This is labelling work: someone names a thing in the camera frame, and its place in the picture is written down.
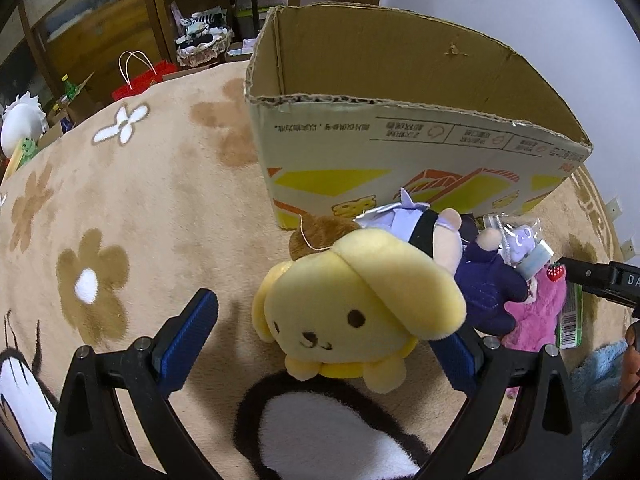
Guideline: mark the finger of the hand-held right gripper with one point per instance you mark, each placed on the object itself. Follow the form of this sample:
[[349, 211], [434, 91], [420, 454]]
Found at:
[[587, 276]]

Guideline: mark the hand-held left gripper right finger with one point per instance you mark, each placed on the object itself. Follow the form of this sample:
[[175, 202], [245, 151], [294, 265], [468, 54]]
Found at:
[[459, 367]]

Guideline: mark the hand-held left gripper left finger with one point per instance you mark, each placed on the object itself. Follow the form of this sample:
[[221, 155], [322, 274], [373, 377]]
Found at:
[[190, 340]]

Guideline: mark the yellow dog plush toy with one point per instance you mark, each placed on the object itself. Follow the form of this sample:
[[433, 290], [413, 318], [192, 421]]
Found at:
[[350, 305]]

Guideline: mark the person's right hand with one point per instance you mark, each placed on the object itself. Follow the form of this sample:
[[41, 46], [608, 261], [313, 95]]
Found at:
[[631, 372]]

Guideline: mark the red strawberry charm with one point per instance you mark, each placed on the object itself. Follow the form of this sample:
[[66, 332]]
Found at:
[[555, 272]]

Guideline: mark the green snack packet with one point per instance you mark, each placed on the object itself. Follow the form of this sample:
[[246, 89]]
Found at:
[[570, 317]]

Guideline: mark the pink plush toy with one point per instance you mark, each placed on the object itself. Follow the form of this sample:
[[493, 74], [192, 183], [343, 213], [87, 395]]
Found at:
[[537, 317]]

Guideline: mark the dark purple plush toy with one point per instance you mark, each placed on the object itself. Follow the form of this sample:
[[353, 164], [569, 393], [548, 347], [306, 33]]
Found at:
[[487, 285]]

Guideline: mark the light blue fluffy cloth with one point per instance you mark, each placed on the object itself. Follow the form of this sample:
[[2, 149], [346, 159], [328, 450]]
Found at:
[[595, 390]]

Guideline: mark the beige flower printed blanket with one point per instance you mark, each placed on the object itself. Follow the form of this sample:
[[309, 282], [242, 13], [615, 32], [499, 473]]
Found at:
[[165, 220]]

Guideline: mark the plush doll in purple dress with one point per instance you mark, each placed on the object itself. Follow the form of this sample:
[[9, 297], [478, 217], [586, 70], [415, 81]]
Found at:
[[425, 230]]

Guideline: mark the green frog toy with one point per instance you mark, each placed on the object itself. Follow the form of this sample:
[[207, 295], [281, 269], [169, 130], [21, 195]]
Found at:
[[26, 149]]

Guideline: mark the small brown cardboard box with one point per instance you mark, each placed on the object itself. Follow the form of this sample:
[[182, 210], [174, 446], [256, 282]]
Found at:
[[67, 110]]

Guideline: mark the red paper bag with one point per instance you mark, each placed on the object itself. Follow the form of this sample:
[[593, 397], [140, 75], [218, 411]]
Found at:
[[140, 82]]

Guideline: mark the white round plush toy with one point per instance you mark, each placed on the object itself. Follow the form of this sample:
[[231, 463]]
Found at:
[[20, 122]]

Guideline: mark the green glass bottle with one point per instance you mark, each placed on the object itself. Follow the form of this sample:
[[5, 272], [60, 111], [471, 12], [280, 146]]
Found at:
[[66, 91]]

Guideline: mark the basket of clothes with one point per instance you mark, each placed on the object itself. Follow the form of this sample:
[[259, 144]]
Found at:
[[205, 40]]

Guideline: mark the wooden cabinet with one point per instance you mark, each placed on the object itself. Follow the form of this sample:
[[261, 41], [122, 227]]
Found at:
[[95, 25]]

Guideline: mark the white wall socket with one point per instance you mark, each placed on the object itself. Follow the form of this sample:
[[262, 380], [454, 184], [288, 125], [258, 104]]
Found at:
[[629, 249], [613, 209]]

